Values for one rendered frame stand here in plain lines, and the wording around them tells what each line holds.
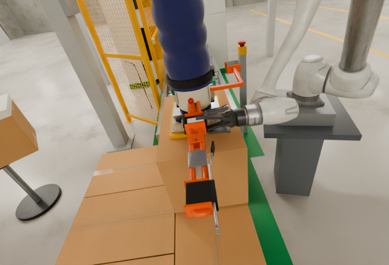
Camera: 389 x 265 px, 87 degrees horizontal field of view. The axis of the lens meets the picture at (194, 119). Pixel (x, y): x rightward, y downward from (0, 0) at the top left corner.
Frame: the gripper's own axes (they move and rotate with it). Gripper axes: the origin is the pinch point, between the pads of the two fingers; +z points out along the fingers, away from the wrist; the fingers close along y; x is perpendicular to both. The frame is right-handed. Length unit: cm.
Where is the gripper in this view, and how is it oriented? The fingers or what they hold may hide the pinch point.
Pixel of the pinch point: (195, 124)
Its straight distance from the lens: 85.4
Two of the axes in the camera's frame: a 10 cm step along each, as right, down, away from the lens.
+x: -0.7, -5.6, 8.2
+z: -9.9, 1.7, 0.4
